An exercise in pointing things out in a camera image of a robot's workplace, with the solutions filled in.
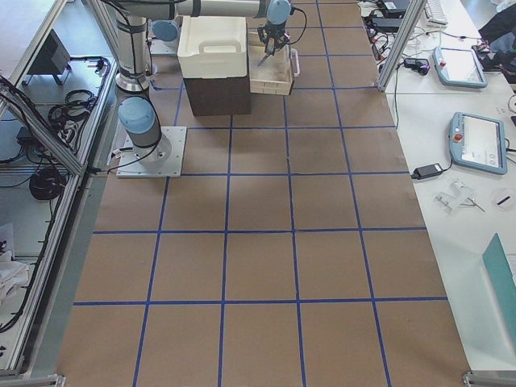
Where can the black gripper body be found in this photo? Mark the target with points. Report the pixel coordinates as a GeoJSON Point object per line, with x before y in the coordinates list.
{"type": "Point", "coordinates": [270, 39]}

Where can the white drawer handle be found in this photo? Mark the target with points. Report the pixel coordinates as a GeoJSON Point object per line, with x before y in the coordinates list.
{"type": "Point", "coordinates": [295, 61]}

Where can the light wooden drawer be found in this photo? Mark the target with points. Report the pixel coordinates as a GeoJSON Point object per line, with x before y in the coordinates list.
{"type": "Point", "coordinates": [274, 76]}

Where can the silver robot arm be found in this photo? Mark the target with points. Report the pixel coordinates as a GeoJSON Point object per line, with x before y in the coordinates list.
{"type": "Point", "coordinates": [150, 147]}
{"type": "Point", "coordinates": [131, 23]}

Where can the white plastic tray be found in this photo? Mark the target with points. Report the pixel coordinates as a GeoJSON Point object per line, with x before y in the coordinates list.
{"type": "Point", "coordinates": [213, 47]}

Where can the dark brown wooden cabinet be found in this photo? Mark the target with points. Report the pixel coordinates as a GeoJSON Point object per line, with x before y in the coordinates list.
{"type": "Point", "coordinates": [219, 96]}

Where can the white keyboard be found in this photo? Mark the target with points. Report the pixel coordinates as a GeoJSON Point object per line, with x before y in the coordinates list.
{"type": "Point", "coordinates": [433, 13]}

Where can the upper teach pendant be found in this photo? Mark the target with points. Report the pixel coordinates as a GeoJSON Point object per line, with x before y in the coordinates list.
{"type": "Point", "coordinates": [459, 67]}

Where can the teach pendant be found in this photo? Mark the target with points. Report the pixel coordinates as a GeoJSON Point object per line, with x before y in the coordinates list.
{"type": "Point", "coordinates": [459, 67]}
{"type": "Point", "coordinates": [478, 142]}

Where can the black power adapter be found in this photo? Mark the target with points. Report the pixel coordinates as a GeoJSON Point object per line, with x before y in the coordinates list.
{"type": "Point", "coordinates": [427, 171]}

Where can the lower teach pendant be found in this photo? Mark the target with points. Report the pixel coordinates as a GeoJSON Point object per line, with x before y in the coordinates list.
{"type": "Point", "coordinates": [478, 142]}

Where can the teal laptop lid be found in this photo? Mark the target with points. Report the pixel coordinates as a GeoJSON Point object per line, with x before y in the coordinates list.
{"type": "Point", "coordinates": [501, 277]}

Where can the aluminium frame post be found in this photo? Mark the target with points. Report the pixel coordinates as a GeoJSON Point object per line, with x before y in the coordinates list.
{"type": "Point", "coordinates": [404, 32]}

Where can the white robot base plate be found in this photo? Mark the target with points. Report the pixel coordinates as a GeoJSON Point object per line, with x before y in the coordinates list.
{"type": "Point", "coordinates": [164, 161]}

